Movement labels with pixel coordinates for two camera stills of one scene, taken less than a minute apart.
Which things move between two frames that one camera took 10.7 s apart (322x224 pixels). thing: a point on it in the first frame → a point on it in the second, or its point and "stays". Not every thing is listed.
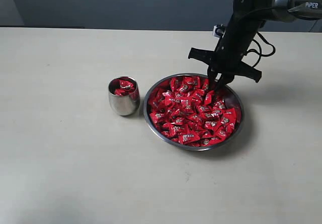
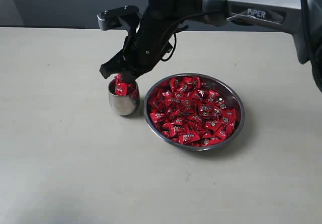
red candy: [229, 116] stays
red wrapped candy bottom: [187, 137] stays
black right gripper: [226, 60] → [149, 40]
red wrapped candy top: [192, 82] stays
